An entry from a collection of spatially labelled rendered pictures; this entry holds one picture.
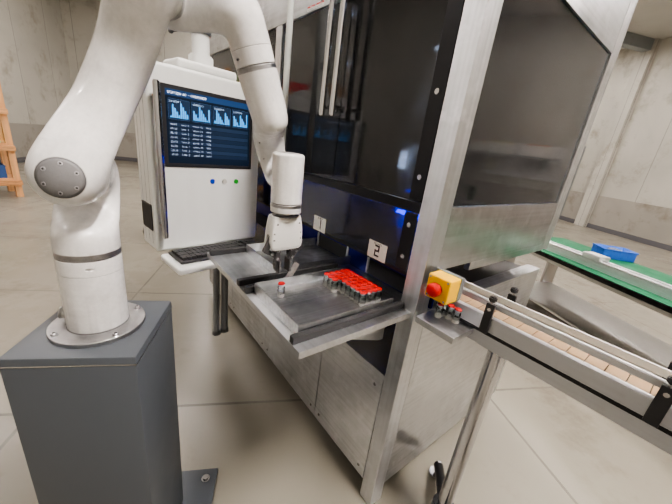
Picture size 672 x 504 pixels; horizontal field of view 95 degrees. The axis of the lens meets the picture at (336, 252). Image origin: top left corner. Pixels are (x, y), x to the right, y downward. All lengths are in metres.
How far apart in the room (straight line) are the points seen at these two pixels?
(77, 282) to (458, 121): 0.94
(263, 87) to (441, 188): 0.50
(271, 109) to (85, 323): 0.63
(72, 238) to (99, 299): 0.14
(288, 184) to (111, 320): 0.52
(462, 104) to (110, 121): 0.76
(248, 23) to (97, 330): 0.74
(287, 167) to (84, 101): 0.40
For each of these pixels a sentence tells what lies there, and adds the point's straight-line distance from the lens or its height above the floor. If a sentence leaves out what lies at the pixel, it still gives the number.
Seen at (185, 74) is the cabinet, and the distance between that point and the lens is 1.52.
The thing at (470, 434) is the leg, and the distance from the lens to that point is 1.24.
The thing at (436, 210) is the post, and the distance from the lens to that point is 0.89.
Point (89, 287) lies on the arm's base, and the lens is 0.85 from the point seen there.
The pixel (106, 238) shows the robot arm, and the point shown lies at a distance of 0.82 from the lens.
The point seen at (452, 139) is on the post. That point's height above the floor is 1.39.
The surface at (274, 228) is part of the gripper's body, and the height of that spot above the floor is 1.11.
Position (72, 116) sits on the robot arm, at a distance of 0.77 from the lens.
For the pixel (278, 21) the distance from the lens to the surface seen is 1.71.
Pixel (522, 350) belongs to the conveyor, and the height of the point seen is 0.89.
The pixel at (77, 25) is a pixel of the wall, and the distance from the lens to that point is 13.24.
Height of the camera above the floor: 1.34
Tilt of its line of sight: 19 degrees down
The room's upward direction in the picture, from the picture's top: 7 degrees clockwise
